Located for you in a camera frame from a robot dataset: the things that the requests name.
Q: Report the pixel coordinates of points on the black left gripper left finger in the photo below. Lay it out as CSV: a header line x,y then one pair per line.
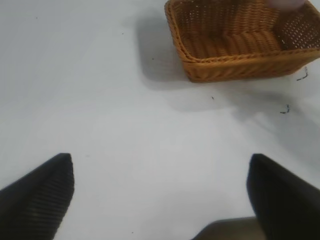
x,y
35,200

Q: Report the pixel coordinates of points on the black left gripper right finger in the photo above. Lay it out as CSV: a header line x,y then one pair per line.
x,y
287,200

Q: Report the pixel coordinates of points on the pink toy peach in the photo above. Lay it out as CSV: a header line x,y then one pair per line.
x,y
285,3

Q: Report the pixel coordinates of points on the brown woven wicker basket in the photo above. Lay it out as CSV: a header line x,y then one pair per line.
x,y
237,62

